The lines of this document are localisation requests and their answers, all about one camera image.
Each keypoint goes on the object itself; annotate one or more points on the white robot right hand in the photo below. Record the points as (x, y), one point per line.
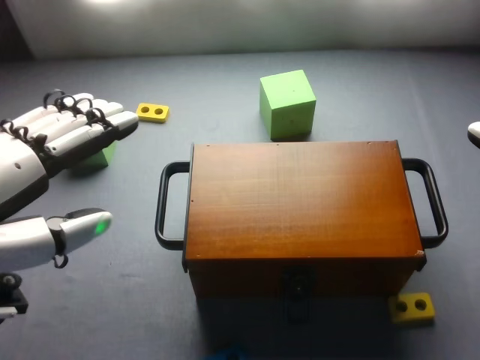
(474, 133)

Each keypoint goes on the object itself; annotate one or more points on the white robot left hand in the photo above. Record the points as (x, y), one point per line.
(22, 165)

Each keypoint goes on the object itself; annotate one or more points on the yellow two-hole block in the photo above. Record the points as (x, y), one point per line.
(153, 112)
(412, 308)

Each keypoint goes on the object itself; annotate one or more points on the brown wooden box lid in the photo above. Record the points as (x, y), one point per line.
(300, 198)

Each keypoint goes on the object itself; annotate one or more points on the small green cube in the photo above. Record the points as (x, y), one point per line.
(98, 157)

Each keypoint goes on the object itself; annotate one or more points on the large green cube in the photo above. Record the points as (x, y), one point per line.
(288, 108)

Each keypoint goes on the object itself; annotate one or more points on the grey table cloth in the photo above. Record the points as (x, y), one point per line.
(240, 93)

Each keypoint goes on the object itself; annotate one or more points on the blue object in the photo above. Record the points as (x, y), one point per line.
(230, 353)

